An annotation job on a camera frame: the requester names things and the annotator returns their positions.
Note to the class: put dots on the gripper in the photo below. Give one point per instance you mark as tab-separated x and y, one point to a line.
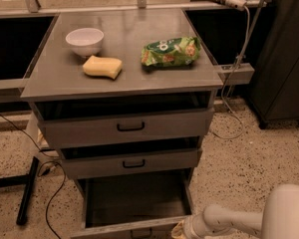
190	225

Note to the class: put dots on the grey bottom drawer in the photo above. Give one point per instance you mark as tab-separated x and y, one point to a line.
135	206

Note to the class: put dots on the grey drawer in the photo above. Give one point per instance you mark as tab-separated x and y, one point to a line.
90	167
68	133
135	206

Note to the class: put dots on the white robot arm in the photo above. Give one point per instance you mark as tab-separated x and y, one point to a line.
279	219

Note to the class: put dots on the grey drawer cabinet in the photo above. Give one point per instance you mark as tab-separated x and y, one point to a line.
58	89

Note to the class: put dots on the grey middle drawer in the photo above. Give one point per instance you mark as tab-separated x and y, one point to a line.
90	167

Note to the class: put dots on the grey top drawer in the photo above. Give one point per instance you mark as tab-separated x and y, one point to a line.
68	133

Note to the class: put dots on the black floor stand leg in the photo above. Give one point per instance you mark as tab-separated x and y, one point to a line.
29	183

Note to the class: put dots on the dark side cabinet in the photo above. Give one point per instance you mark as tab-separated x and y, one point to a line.
274	88

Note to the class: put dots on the green snack bag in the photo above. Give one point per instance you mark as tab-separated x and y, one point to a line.
171	53

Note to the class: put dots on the yellow sponge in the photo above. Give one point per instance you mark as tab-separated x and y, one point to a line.
102	67

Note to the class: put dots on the white ceramic bowl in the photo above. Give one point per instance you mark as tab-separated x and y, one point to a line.
85	42

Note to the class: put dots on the metal pole stand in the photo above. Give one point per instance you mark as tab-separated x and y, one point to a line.
251	22

